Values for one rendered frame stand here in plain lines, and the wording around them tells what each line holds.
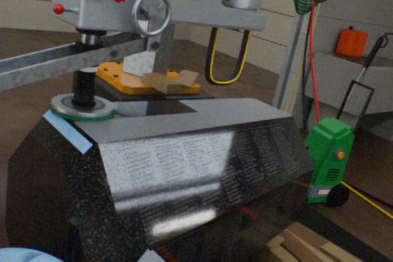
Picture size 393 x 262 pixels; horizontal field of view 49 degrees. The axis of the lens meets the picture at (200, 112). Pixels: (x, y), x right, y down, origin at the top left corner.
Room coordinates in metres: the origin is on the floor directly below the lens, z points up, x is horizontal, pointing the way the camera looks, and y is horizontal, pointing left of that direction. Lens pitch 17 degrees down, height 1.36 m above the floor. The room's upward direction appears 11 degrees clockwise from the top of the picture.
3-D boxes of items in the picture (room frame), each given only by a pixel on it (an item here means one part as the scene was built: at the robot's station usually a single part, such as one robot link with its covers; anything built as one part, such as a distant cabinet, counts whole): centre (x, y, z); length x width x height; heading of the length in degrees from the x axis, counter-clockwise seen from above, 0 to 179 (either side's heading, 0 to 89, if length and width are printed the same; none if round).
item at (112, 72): (2.38, 0.35, 0.76); 0.49 x 0.49 x 0.05; 40
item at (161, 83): (2.15, 0.23, 0.81); 0.20 x 0.10 x 0.05; 48
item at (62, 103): (1.41, 0.41, 0.87); 0.21 x 0.21 x 0.01
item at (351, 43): (4.65, -1.46, 1.00); 0.50 x 0.22 x 0.33; 133
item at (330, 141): (2.89, -0.93, 0.43); 0.35 x 0.35 x 0.87; 25
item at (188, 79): (2.36, 0.11, 0.80); 0.20 x 0.10 x 0.05; 172
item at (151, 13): (1.41, 0.24, 1.22); 0.15 x 0.10 x 0.15; 135
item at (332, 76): (4.57, -1.69, 0.43); 1.30 x 0.62 x 0.86; 133
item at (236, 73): (1.87, -0.07, 1.08); 0.23 x 0.03 x 0.32; 135
